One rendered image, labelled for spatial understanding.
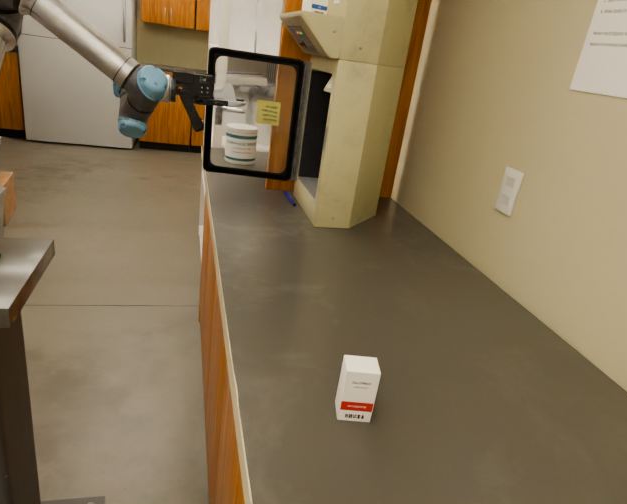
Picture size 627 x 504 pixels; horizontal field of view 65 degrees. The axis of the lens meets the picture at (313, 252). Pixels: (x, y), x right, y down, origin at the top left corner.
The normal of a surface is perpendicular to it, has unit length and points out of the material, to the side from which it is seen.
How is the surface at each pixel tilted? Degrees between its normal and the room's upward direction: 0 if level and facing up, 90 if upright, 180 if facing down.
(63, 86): 90
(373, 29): 90
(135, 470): 0
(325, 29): 90
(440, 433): 0
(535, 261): 90
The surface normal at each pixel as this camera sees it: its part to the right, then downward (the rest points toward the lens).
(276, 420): 0.14, -0.91
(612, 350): -0.96, -0.04
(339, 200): 0.23, 0.40
